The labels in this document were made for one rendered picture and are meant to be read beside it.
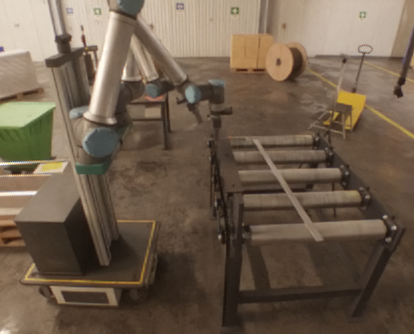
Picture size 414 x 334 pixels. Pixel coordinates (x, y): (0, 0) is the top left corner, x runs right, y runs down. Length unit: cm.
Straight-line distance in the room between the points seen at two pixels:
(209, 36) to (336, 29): 498
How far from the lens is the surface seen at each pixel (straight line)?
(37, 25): 1309
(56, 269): 236
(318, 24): 1277
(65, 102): 166
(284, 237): 167
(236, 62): 926
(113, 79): 132
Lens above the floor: 202
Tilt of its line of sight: 31 degrees down
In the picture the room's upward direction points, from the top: straight up
